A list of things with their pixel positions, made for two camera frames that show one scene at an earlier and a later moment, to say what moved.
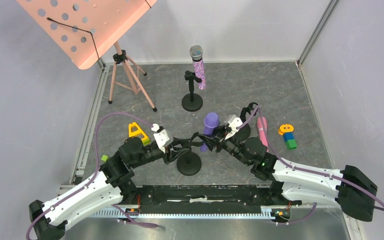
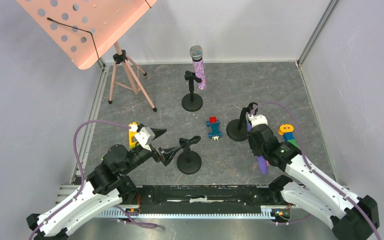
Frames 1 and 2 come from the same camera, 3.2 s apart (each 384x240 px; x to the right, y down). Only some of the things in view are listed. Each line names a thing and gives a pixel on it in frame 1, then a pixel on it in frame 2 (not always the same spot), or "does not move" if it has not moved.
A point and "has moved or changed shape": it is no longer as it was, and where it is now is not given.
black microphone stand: [189, 163] does not move
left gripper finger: [179, 152] to [166, 154]
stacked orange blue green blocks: [286, 130] does not move
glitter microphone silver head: [196, 53] does not move
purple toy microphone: [210, 122] has moved or changed shape
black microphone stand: [244, 133] does not move
